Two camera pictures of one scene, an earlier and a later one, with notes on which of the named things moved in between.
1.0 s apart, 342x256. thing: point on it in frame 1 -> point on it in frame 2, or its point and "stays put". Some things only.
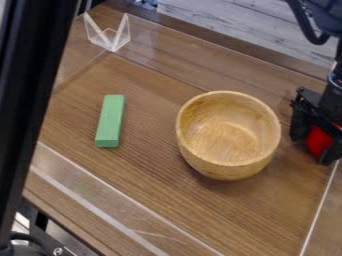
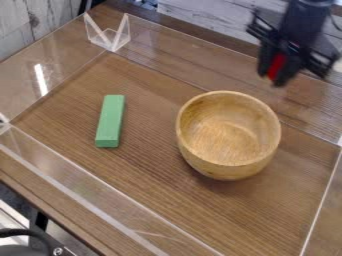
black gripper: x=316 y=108 -> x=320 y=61
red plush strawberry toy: x=319 y=140 -> x=277 y=66
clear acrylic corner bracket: x=110 y=39 stays put
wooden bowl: x=228 y=134 stays put
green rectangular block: x=110 y=121 stays put
